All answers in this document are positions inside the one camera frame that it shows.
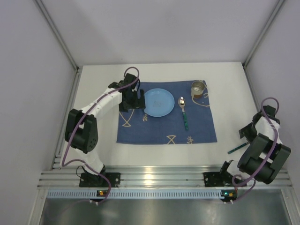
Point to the blue cloth placemat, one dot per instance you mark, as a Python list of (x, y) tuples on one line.
[(136, 127)]

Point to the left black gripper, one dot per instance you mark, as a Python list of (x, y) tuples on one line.
[(137, 103)]

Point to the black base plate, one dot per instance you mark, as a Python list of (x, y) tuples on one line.
[(217, 179), (88, 180)]

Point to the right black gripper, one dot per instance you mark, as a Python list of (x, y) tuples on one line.
[(244, 132)]

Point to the right aluminium frame post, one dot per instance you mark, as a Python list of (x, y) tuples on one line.
[(264, 31)]

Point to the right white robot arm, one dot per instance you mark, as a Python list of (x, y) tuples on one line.
[(260, 136)]

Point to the light blue plastic plate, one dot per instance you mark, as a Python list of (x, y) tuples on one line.
[(159, 102)]

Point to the small metal cup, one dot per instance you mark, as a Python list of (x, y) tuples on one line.
[(197, 89)]

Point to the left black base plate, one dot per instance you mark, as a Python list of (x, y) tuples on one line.
[(88, 180)]

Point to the aluminium frame post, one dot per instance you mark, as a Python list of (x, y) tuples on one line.
[(50, 22), (264, 31)]

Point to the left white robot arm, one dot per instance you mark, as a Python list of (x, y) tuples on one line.
[(81, 132)]

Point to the aluminium mounting rail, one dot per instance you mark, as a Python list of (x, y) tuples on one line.
[(134, 176)]

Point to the metal fork teal handle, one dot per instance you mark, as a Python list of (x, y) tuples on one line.
[(237, 148)]

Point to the left aluminium frame post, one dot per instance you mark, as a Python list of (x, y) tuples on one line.
[(50, 22)]

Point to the perforated grey cable duct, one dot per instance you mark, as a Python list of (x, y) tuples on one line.
[(141, 194)]

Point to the metal spoon teal handle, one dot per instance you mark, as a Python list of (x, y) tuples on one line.
[(181, 103)]

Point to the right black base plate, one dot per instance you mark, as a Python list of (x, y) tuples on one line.
[(217, 179)]

